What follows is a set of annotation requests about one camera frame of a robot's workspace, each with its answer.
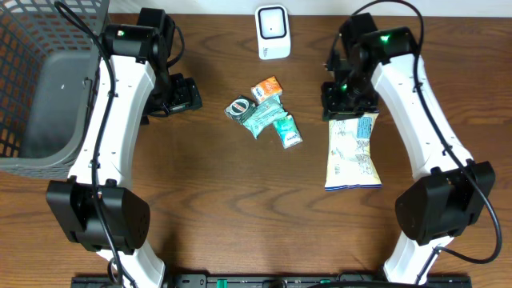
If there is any green Zam-Buk tin box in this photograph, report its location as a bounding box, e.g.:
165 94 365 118
224 95 257 124

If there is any small teal tissue packet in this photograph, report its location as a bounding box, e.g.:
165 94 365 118
273 115 302 149

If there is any yellow white snack bag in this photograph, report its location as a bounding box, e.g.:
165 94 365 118
325 113 382 191

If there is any orange white small box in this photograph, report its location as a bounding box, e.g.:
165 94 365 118
251 76 283 104

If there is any teal snack packet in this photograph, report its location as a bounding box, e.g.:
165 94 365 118
243 98 288 138

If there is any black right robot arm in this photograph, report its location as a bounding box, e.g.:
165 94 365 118
322 12 495 286

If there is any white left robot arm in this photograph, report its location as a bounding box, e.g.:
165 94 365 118
46 8 202 287

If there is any white barcode scanner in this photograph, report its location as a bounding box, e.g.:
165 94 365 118
254 4 291 60

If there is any black plastic mesh basket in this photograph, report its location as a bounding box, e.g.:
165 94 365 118
1 0 100 179

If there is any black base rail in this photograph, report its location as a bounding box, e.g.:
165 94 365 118
70 273 473 288

